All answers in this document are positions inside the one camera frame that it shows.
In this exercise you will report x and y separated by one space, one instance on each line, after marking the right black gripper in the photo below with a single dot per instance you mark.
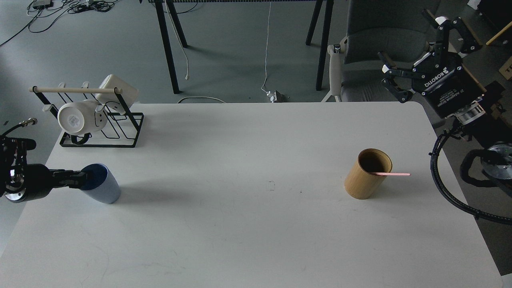
448 86

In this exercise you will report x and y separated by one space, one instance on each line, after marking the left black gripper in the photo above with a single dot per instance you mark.
35 181

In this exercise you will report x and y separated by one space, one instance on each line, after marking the blue cup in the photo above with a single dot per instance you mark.
100 184

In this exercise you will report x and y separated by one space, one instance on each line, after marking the pink chopstick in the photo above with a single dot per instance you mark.
390 174

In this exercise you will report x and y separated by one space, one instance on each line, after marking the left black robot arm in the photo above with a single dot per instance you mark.
14 150

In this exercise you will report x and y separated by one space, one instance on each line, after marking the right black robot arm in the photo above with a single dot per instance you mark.
482 120

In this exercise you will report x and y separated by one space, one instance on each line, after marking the grey office chair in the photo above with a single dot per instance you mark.
396 27

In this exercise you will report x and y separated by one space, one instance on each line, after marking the white mug front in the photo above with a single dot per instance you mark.
82 117

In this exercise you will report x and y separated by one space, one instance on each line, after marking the white mug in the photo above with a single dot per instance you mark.
82 117
127 91

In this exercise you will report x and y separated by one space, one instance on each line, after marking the wooden stick right edge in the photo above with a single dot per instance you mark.
499 34

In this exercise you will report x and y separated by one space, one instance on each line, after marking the cardboard box right edge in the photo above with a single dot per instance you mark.
506 69

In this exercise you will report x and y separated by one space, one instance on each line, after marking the white mug rear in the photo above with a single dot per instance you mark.
127 91

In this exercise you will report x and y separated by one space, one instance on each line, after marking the bamboo cylinder holder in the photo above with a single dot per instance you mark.
361 183

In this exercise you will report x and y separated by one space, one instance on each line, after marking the white power plug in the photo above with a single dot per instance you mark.
275 97

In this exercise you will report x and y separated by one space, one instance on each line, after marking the black wire mug rack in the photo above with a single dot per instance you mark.
121 131

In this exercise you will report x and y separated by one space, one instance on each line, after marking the black table frame legs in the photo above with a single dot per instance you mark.
236 34

